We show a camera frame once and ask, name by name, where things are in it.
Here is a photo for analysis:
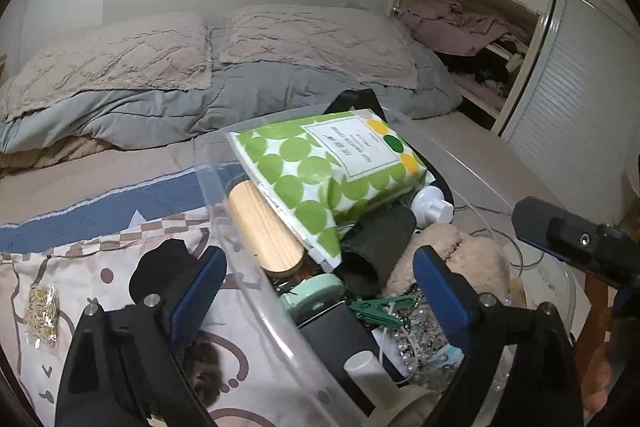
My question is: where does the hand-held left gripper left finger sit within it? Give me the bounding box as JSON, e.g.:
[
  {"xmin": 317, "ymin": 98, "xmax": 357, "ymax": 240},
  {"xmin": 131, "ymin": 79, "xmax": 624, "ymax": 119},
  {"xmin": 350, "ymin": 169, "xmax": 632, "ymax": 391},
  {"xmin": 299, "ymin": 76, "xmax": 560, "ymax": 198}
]
[{"xmin": 55, "ymin": 246, "xmax": 228, "ymax": 427}]

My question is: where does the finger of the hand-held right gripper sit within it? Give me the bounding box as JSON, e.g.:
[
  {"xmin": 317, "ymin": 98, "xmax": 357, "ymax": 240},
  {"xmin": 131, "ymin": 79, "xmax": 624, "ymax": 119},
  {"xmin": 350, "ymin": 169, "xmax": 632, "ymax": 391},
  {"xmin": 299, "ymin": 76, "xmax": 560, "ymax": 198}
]
[{"xmin": 511, "ymin": 197, "xmax": 640, "ymax": 288}]

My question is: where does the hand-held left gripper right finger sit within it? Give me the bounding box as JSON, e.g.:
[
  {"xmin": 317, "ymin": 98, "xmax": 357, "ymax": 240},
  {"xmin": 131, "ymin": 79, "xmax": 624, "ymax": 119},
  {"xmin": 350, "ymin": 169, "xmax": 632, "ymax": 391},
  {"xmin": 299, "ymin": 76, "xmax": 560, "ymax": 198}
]
[{"xmin": 412, "ymin": 244, "xmax": 586, "ymax": 427}]

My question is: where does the clear plastic box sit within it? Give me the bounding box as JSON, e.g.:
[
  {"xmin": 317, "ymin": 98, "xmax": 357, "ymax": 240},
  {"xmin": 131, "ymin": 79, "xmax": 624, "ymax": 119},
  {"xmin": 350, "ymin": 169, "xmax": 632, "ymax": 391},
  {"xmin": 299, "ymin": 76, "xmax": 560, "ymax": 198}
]
[{"xmin": 192, "ymin": 104, "xmax": 576, "ymax": 427}]

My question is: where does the green plastic clip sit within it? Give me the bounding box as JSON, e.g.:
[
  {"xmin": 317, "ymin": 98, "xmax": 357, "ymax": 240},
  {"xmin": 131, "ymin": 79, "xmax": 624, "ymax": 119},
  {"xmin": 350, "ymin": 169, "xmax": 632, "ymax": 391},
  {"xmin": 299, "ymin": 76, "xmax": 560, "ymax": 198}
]
[{"xmin": 347, "ymin": 297, "xmax": 401, "ymax": 323}]

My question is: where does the white plastic bottle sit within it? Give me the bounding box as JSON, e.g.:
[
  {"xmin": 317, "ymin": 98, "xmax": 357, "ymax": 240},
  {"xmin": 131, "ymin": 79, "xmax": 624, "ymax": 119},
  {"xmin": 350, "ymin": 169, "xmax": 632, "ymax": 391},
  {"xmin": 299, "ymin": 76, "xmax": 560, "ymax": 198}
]
[{"xmin": 410, "ymin": 186, "xmax": 456, "ymax": 228}]

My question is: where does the green round case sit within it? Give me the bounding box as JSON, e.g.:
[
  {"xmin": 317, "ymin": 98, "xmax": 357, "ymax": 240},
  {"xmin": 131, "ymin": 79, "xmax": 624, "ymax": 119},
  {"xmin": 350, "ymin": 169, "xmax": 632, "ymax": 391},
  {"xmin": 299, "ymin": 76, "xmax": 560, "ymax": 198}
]
[{"xmin": 280, "ymin": 273, "xmax": 346, "ymax": 323}]

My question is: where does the green dotted tissue pack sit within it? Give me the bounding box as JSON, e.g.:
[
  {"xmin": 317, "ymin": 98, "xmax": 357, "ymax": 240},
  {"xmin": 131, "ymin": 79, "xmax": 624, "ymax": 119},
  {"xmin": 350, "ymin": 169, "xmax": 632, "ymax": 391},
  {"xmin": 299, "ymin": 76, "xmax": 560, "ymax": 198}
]
[{"xmin": 227, "ymin": 107, "xmax": 436, "ymax": 273}]

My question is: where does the person's right hand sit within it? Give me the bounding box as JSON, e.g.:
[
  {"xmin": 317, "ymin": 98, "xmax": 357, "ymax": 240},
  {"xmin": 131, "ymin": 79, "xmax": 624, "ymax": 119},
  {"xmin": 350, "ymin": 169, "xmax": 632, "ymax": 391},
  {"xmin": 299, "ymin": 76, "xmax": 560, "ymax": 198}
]
[{"xmin": 582, "ymin": 347, "xmax": 623, "ymax": 418}]

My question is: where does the beige plush toy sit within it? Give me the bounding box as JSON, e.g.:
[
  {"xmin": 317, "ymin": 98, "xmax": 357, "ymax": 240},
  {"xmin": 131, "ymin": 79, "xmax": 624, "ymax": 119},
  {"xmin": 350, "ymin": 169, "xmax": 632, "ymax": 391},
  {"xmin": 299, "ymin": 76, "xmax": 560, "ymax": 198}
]
[{"xmin": 382, "ymin": 223, "xmax": 526, "ymax": 308}]

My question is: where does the brown furry item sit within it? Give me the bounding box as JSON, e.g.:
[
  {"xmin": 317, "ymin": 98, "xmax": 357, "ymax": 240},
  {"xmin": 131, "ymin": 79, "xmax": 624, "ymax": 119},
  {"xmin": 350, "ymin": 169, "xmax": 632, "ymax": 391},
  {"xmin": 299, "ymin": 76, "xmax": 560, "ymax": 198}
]
[{"xmin": 182, "ymin": 337, "xmax": 226, "ymax": 405}]

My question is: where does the wooden lid jar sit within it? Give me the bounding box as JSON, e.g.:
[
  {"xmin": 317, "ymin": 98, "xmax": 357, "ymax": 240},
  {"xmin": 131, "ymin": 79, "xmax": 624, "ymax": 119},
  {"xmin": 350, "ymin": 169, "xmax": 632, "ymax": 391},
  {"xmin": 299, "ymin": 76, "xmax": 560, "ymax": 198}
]
[{"xmin": 227, "ymin": 181, "xmax": 307, "ymax": 275}]

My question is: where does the dark green cloth roll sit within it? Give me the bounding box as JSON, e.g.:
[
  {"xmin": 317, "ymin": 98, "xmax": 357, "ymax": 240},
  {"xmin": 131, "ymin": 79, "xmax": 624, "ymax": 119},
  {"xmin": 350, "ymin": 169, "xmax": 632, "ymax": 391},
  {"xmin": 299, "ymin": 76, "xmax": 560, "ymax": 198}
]
[{"xmin": 340, "ymin": 207, "xmax": 418, "ymax": 298}]

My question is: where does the white plastic tube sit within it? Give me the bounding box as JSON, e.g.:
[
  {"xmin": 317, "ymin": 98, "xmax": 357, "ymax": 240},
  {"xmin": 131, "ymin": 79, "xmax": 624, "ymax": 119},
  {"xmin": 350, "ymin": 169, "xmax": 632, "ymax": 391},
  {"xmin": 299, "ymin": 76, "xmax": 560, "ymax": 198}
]
[{"xmin": 344, "ymin": 351, "xmax": 401, "ymax": 413}]

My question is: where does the black box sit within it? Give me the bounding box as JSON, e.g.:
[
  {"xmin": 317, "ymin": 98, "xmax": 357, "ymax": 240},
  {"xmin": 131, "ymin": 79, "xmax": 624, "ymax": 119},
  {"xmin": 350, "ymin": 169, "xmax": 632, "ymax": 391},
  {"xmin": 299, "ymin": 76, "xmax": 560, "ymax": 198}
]
[{"xmin": 300, "ymin": 304, "xmax": 406, "ymax": 388}]

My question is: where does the printed blanket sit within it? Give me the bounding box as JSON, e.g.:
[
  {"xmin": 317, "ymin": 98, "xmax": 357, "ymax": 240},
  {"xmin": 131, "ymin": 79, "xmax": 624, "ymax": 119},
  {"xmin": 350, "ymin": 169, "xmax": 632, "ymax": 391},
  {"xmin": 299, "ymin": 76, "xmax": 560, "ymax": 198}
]
[{"xmin": 0, "ymin": 162, "xmax": 321, "ymax": 427}]

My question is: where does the white louvered closet door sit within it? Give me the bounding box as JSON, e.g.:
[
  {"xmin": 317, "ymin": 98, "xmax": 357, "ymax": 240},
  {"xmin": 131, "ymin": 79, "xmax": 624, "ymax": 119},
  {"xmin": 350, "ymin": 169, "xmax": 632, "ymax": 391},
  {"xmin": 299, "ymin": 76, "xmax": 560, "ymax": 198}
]
[{"xmin": 500, "ymin": 0, "xmax": 640, "ymax": 208}]

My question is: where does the rubber band packet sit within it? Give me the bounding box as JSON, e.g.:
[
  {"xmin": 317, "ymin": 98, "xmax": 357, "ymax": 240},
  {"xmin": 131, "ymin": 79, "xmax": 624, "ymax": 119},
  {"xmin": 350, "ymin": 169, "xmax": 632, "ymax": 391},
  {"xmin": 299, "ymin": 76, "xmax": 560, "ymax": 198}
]
[{"xmin": 22, "ymin": 284, "xmax": 61, "ymax": 350}]

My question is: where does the dark clothes pile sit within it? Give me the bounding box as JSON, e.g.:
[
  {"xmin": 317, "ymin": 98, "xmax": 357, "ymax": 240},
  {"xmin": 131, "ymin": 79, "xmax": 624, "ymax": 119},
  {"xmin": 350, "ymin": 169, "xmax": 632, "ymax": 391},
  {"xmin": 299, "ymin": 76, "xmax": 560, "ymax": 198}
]
[{"xmin": 445, "ymin": 52, "xmax": 516, "ymax": 98}]

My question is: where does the grey duvet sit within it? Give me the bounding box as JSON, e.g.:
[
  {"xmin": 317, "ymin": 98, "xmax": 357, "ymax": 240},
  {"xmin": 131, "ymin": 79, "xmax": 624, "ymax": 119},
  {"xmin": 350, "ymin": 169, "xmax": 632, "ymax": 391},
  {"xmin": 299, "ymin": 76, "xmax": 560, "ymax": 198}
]
[{"xmin": 0, "ymin": 42, "xmax": 463, "ymax": 152}]

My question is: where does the beige fleece blanket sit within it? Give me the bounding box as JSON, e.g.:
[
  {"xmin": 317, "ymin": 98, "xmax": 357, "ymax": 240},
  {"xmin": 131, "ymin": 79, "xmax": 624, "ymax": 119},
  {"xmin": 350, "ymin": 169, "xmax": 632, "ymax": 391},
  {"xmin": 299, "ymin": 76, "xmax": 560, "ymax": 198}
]
[{"xmin": 0, "ymin": 136, "xmax": 113, "ymax": 178}]

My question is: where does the pink clothes pile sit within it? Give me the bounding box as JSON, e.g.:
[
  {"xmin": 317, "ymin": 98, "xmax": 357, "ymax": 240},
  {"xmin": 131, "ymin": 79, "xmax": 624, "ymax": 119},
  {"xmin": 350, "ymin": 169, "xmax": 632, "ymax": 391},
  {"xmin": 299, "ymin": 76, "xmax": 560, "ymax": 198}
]
[{"xmin": 400, "ymin": 0, "xmax": 511, "ymax": 55}]

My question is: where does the beige textured pillow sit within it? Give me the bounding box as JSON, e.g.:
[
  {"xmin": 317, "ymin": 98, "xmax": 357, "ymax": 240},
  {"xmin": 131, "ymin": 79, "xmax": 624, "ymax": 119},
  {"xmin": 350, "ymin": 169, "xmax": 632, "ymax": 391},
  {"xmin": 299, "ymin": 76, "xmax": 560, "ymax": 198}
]
[
  {"xmin": 0, "ymin": 12, "xmax": 213, "ymax": 122},
  {"xmin": 217, "ymin": 4, "xmax": 421, "ymax": 90}
]

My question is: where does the thin cable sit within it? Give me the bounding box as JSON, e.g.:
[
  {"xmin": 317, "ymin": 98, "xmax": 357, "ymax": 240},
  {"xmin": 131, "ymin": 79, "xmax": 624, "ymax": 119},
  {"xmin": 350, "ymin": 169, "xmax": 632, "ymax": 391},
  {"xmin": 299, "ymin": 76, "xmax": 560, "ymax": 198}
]
[{"xmin": 450, "ymin": 202, "xmax": 551, "ymax": 268}]

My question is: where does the wooden wall shelf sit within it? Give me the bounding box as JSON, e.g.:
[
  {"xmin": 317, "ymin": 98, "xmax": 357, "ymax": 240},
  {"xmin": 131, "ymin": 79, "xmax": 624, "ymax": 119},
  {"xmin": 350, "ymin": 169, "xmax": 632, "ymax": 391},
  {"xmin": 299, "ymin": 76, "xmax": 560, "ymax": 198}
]
[{"xmin": 390, "ymin": 0, "xmax": 546, "ymax": 132}]

